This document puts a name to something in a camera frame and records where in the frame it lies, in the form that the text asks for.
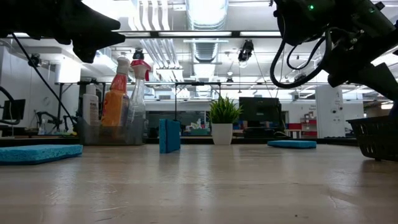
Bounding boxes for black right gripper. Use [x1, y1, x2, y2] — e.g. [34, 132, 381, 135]
[326, 60, 398, 103]

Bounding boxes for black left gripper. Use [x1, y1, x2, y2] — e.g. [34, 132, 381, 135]
[30, 0, 126, 64]

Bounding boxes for clear spray bottle red trigger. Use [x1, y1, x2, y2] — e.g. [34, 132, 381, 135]
[126, 58, 152, 131]

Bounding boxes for orange cleaner bottle white cap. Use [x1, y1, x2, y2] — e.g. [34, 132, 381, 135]
[101, 55, 131, 128]

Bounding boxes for small white bottle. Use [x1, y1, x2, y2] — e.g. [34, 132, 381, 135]
[82, 84, 100, 127]

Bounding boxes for black mesh basket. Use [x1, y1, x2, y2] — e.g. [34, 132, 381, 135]
[346, 115, 398, 162]

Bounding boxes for white cabinet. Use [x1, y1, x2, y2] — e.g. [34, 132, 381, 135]
[315, 85, 345, 139]

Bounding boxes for red storage bins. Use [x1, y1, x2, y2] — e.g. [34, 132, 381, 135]
[287, 118, 318, 138]

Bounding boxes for black overhead rig bar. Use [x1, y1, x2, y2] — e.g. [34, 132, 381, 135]
[12, 30, 282, 39]

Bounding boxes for gray translucent caddy bin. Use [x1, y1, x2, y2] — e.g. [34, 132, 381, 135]
[77, 116, 146, 146]

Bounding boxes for small black monitor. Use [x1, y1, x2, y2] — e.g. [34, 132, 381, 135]
[1, 98, 27, 121]

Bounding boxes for large black monitor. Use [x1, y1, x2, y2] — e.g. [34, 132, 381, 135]
[239, 96, 282, 138]

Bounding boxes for green plant white pot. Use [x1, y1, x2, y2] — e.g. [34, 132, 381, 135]
[206, 95, 244, 146]

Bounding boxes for black hanging camera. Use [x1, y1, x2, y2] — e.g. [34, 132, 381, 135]
[28, 53, 42, 68]
[132, 48, 146, 62]
[238, 39, 255, 63]

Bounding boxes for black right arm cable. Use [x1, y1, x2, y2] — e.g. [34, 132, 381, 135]
[269, 27, 332, 90]

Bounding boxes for black background workbench frame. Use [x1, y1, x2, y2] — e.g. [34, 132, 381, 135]
[55, 80, 222, 125]

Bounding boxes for black aluminium table frame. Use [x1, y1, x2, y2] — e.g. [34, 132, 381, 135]
[0, 136, 358, 147]

